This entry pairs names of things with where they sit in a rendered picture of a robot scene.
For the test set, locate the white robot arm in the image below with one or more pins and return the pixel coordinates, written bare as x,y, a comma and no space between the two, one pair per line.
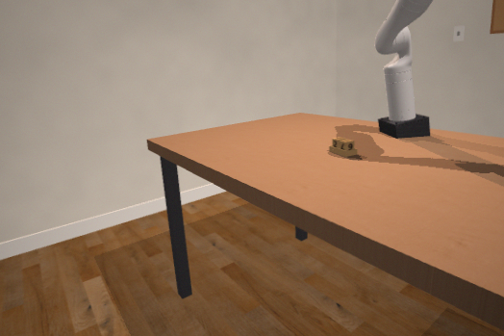
398,73

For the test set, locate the tan cube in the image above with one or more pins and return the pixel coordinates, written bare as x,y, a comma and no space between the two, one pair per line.
346,144
336,142

